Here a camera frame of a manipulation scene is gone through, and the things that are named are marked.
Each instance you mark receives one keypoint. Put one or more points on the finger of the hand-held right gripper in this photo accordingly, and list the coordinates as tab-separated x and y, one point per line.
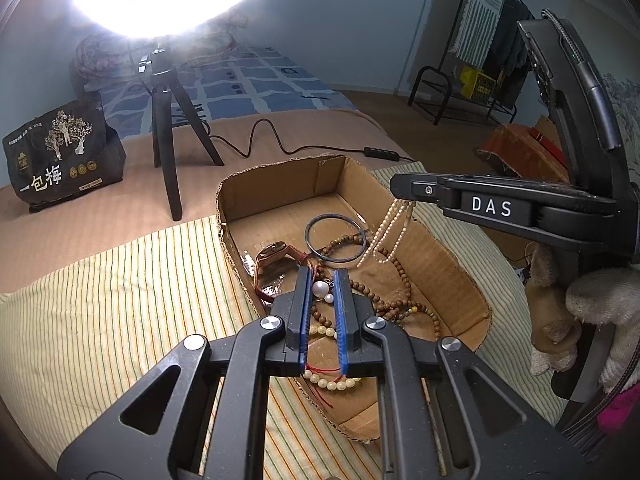
420	189

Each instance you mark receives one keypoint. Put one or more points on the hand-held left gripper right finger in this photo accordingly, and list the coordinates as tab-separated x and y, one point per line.
341	320

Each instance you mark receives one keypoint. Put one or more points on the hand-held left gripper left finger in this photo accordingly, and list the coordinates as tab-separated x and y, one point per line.
303	310

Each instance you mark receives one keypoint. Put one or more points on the pearl earring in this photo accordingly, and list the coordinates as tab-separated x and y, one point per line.
320	288

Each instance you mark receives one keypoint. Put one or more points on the black bangle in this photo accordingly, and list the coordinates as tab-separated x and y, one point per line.
306	236

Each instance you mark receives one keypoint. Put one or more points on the cardboard box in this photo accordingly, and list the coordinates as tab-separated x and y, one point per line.
440	270

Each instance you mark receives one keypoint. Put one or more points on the person's right hand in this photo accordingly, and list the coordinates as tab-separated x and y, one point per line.
600	300

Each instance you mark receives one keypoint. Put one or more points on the brown carton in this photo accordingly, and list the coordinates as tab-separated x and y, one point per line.
510	145

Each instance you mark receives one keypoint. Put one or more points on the black clothes rack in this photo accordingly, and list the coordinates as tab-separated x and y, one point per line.
419	77

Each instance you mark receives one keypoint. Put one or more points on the yellow box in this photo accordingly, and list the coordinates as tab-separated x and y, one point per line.
475	82

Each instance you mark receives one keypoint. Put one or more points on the dark hanging clothes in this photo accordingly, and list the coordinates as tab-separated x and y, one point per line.
510	60

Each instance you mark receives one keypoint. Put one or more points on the yellow striped cloth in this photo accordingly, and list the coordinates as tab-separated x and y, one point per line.
125	300

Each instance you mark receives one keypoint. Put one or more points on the striped towel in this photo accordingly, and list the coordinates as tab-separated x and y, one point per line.
480	10

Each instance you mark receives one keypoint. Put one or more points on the blue checked blanket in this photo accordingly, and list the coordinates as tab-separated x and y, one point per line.
260	85

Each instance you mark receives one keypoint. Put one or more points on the brown bed sheet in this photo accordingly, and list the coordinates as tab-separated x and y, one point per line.
100	230

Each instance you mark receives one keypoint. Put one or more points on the black tripod stand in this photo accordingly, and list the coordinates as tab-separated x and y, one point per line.
162	125

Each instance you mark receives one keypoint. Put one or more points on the black printed snack bag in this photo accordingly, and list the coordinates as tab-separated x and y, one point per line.
60	160

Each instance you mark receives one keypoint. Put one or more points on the floral pillow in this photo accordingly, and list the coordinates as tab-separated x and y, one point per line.
95	55

